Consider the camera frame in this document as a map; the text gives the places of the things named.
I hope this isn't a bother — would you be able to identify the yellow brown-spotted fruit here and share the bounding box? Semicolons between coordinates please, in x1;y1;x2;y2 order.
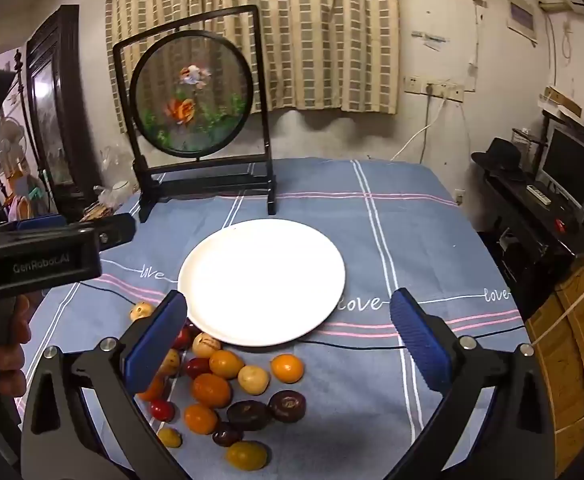
129;301;157;323

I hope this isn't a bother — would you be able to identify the small dark purple plum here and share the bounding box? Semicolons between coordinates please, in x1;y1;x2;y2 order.
212;422;244;448

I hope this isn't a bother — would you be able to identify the pale yellow spotted fruit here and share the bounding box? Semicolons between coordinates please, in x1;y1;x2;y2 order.
237;365;271;395

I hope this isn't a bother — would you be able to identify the red cherry tomato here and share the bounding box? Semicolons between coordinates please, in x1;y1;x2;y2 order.
149;399;176;423
184;357;212;380

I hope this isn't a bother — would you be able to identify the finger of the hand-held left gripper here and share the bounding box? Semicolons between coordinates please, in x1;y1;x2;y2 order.
94;212;138;252
9;215;68;233

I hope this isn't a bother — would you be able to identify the white power cable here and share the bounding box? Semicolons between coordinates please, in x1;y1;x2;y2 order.
391;95;448;162

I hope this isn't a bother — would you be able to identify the striped yellow melon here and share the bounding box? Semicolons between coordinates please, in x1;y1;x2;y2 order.
192;332;223;358

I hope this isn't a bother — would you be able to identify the round embroidered screen black stand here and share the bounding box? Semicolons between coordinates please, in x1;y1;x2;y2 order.
113;5;278;223

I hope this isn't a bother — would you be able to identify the white wall socket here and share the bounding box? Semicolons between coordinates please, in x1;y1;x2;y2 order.
404;76;465;102

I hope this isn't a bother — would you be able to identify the white electric fan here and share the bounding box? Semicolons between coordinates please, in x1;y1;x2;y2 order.
0;117;27;161

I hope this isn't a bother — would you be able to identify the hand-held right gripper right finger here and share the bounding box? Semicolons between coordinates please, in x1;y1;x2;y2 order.
389;287;568;480

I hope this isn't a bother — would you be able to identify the yellow-green tomato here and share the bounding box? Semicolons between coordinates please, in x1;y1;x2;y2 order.
225;441;269;472

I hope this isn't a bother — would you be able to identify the person's left hand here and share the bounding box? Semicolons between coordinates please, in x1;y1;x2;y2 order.
0;295;34;397

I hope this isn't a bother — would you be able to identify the black hat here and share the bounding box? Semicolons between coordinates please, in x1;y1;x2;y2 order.
471;138;528;181

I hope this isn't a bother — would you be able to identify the blue checked tablecloth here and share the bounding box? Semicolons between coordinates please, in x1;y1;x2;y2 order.
19;157;528;480

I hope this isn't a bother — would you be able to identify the computer monitor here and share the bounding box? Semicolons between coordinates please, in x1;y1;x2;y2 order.
537;127;584;211

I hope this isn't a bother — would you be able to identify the orange tangerine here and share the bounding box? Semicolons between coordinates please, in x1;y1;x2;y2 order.
270;353;305;384
191;373;233;409

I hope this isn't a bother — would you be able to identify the white round plate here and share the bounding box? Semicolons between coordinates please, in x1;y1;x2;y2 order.
177;218;347;347

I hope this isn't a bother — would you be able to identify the thin black cable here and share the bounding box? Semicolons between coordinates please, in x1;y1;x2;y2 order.
79;280;527;351

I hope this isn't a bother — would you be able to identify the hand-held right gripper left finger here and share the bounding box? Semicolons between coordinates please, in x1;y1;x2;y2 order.
19;289;189;480

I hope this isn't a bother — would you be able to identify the clear plastic bag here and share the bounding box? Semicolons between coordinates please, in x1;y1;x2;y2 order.
99;145;138;186

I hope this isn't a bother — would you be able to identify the dark wooden mirror cabinet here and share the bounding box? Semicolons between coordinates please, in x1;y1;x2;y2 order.
26;5;90;206

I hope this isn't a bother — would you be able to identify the beige checked curtain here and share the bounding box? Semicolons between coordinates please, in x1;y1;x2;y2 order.
106;0;400;133

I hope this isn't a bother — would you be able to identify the paper wall notice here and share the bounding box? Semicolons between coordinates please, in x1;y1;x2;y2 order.
506;0;539;43

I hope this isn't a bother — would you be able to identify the black desk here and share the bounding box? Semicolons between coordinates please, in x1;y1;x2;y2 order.
479;170;584;311

